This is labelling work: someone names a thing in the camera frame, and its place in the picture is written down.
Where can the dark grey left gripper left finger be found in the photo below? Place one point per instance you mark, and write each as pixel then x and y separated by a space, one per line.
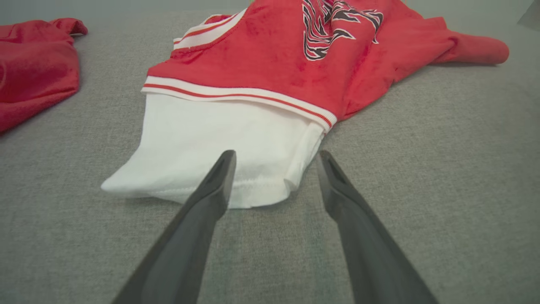
pixel 177 261

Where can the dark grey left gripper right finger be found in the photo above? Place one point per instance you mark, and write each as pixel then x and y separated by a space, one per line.
pixel 375 261

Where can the red jersey shirt white sleeves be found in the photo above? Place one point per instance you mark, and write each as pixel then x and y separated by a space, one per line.
pixel 261 55

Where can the red shorts white hem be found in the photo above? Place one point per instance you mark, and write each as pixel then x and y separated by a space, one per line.
pixel 38 71

